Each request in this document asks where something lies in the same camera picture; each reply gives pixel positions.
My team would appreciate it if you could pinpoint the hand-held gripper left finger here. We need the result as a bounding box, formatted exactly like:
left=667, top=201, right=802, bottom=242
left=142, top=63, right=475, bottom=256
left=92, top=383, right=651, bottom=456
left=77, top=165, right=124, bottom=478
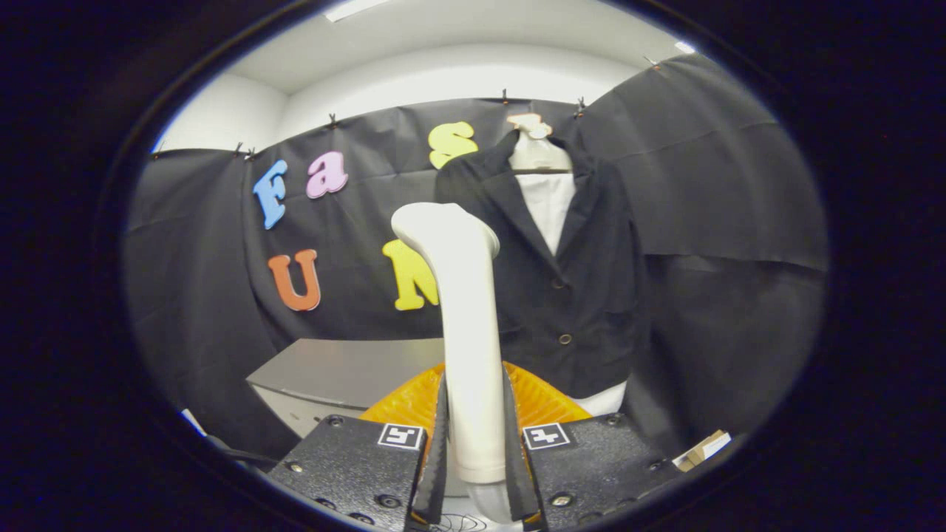
left=266, top=362, right=450, bottom=532

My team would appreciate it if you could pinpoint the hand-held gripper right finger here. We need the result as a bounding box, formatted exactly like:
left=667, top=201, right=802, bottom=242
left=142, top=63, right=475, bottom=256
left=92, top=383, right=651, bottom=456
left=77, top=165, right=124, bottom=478
left=503, top=361, right=684, bottom=531

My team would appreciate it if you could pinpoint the black button jacket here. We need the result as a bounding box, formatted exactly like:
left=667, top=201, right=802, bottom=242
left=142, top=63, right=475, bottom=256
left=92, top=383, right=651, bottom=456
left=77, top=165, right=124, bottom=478
left=434, top=129, right=651, bottom=400

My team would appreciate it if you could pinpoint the grey drawer cabinet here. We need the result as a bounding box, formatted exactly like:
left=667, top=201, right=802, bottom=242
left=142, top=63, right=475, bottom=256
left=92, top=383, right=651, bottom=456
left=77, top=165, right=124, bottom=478
left=245, top=338, right=446, bottom=438

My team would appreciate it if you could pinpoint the small cardboard box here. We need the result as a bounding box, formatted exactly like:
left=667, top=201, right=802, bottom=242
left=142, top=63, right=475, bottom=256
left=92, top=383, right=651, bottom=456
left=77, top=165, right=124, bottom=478
left=673, top=430, right=732, bottom=472

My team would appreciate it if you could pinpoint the white dress form mannequin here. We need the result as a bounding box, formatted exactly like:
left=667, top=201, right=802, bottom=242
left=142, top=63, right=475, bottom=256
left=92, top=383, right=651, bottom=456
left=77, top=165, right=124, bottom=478
left=506, top=112, right=629, bottom=416

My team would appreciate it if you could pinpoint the black backdrop cloth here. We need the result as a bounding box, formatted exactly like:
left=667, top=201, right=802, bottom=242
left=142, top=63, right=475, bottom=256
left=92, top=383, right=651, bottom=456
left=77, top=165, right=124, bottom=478
left=122, top=53, right=830, bottom=463

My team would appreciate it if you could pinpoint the row of small cloth clips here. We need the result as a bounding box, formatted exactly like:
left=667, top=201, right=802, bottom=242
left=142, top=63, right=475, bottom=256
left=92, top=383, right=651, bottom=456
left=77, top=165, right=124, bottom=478
left=152, top=58, right=662, bottom=160

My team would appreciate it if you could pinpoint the ceiling light panel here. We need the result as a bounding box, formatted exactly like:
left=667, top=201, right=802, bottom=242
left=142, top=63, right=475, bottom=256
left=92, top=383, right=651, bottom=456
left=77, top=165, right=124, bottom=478
left=323, top=0, right=389, bottom=23

